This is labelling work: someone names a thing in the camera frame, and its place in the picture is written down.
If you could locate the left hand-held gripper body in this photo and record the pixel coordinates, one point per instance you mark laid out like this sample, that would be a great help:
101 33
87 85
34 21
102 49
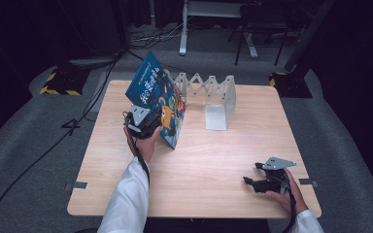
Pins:
141 124

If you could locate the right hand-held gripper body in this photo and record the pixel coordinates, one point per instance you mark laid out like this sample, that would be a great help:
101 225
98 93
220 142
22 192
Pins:
275 184

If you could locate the blue cartoon picture book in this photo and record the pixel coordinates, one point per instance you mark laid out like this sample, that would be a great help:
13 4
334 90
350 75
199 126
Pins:
149 84

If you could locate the grey expandable metal book rack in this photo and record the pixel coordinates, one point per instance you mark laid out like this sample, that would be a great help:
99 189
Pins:
217 116

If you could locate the person's left hand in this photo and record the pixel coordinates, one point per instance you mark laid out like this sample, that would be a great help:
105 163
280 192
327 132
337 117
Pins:
144 147

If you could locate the person's right hand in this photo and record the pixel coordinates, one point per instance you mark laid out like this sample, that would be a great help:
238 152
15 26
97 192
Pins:
293 199

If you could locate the grey tape strip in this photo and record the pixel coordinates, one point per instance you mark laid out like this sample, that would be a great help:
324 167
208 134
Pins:
307 182
77 185

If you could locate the person's dark clothing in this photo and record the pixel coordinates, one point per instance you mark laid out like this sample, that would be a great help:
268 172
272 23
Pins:
207 226

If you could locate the black yellow striped stand base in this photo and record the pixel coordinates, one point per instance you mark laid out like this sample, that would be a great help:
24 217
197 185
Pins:
63 82
291 85

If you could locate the grey flat base plate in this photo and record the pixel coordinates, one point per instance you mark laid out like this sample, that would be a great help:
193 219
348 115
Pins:
94 61

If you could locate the white metal desk frame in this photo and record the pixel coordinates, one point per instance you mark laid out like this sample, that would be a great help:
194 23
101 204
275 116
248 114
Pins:
184 35

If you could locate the slanted black stand post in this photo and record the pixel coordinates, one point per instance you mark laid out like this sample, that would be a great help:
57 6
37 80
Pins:
307 35

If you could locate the black metal chair frame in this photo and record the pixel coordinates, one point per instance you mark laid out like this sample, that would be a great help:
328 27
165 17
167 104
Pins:
262 22

